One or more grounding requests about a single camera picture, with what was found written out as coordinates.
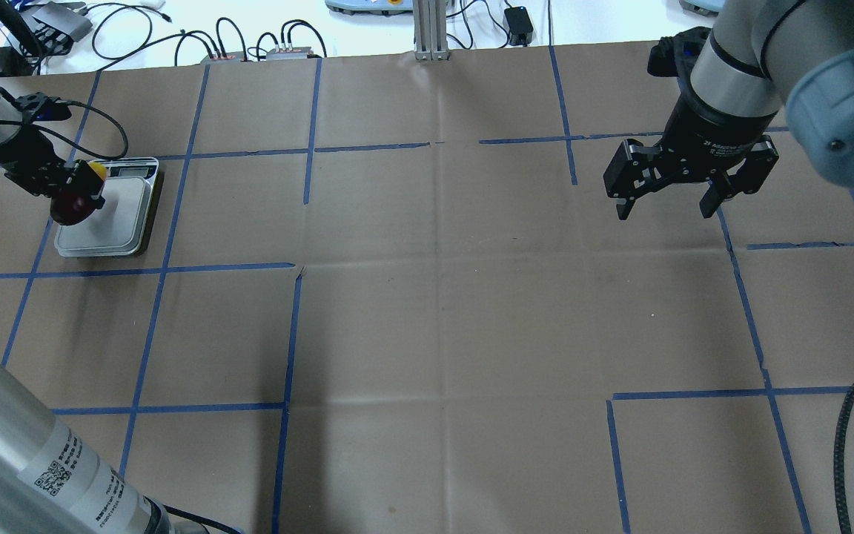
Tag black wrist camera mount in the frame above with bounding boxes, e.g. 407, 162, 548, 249
646, 26, 712, 81

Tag black power adapter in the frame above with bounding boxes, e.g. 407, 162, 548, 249
503, 6, 534, 47

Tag aluminium profile post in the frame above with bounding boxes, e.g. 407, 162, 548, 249
412, 0, 448, 61

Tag red yellow mango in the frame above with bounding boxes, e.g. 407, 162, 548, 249
50, 161, 109, 226

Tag small grey connector box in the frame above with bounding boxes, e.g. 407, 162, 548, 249
263, 47, 317, 61

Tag brown cardboard table cover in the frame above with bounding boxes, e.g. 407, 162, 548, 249
0, 42, 854, 533

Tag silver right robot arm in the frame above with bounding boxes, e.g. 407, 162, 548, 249
603, 1, 854, 220

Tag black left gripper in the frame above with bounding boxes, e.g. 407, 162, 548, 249
0, 122, 74, 199

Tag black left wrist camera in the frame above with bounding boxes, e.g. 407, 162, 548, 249
14, 92, 72, 122

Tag silver kitchen scale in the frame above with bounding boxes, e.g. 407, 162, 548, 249
53, 156, 163, 258

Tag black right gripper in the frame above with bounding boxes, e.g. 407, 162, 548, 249
603, 93, 779, 222

